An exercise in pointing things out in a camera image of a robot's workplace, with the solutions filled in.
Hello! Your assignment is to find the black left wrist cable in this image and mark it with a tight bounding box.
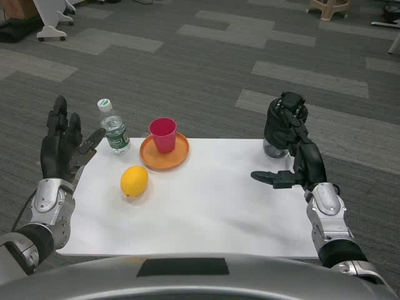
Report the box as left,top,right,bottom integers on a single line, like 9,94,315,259
11,190,37,233

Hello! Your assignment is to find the beige plastic stool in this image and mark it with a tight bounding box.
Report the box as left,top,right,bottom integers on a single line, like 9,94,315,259
307,0,351,22

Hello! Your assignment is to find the black cylindrical container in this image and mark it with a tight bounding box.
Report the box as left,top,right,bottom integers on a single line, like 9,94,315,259
263,91,309,158

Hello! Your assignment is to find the yellow lemon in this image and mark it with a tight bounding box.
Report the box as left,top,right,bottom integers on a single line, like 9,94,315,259
120,166,150,198

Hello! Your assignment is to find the black bag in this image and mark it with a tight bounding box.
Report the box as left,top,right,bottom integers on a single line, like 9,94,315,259
0,17,43,44

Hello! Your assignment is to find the silver robot chest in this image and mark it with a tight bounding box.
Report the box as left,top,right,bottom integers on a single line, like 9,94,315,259
0,252,400,300

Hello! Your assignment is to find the brown cardboard box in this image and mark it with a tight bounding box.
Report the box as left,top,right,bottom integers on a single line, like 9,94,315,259
0,0,36,20

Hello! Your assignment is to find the pink plastic cup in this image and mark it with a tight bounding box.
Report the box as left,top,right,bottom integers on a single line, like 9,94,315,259
149,117,178,154

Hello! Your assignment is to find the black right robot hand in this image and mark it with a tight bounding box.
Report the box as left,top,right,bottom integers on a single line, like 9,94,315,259
251,106,328,191

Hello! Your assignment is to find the clear plastic water bottle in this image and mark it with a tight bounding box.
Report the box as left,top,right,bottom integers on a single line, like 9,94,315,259
97,98,131,155

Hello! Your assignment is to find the white rolling stand base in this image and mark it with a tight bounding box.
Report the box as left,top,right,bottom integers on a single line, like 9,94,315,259
32,0,78,42

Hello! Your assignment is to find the orange round plate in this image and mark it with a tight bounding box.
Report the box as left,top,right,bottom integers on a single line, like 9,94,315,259
139,131,191,172

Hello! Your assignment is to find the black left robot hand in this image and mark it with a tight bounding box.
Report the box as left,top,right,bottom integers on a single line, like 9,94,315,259
39,95,106,188

